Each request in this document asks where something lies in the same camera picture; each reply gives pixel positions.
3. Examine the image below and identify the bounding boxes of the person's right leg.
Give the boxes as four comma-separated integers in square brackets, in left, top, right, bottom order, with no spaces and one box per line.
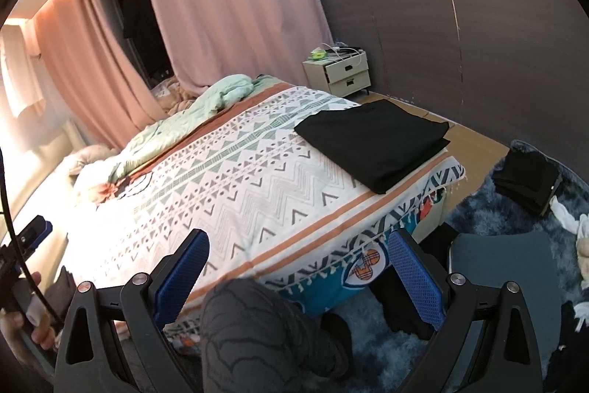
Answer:
[200,278,353,393]

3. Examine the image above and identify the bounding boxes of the black long-sleeve shirt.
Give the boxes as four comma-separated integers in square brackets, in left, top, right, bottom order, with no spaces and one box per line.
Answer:
[293,101,451,195]

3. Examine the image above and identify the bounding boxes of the hanging white garment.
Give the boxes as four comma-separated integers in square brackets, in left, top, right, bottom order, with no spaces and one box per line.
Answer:
[0,22,47,120]

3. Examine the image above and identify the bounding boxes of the white patterned blanket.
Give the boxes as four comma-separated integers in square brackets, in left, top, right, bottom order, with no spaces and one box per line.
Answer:
[60,85,468,329]

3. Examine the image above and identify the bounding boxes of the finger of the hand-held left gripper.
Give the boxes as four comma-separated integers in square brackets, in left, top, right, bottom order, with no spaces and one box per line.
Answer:
[16,215,52,253]

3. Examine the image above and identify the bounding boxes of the blue-grey shaggy rug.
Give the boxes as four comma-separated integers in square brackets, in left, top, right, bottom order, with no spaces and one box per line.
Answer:
[341,140,589,393]

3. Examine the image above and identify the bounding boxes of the dark window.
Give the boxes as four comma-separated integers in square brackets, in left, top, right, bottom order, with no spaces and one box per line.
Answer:
[110,0,178,90]

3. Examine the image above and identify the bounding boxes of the pile of black clothes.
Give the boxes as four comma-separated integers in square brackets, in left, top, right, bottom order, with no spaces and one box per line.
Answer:
[492,147,563,216]

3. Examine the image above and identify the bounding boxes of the person's left hand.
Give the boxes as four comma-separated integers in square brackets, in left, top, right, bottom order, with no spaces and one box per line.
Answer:
[0,272,57,352]

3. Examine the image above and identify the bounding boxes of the white cables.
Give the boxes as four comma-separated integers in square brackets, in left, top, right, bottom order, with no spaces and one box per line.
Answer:
[322,43,362,56]

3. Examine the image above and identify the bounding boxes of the pink curtain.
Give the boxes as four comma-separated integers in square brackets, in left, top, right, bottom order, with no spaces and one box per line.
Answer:
[137,0,333,97]
[32,0,166,150]

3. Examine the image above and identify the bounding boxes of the white cloth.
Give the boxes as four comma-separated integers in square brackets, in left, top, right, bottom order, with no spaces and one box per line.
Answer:
[550,195,589,237]

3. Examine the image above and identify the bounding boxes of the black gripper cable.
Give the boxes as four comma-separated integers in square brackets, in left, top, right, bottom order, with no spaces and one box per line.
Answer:
[0,147,65,329]

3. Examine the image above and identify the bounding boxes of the cream nightstand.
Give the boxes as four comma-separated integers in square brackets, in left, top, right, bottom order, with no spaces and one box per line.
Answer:
[301,48,373,99]

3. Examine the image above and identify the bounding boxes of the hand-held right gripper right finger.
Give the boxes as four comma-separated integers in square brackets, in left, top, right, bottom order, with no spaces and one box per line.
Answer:
[388,228,546,393]

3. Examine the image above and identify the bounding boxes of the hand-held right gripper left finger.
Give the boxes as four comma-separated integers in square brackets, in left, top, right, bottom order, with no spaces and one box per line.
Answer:
[54,228,211,393]

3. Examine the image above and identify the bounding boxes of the beige plush pillow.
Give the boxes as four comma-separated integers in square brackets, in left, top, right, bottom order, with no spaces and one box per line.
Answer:
[69,144,123,177]

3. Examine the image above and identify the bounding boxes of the orange cloth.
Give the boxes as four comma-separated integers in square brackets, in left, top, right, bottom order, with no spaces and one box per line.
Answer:
[87,179,125,205]

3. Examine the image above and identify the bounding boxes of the mint green duvet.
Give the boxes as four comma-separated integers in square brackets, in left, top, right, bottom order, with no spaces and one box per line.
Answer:
[108,74,277,184]

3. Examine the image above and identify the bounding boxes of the blue printed bed sheet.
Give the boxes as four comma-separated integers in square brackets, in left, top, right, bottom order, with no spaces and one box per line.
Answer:
[276,195,447,317]

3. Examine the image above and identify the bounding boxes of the grey seat cushion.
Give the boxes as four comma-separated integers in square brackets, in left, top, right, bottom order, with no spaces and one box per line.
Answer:
[448,232,564,393]

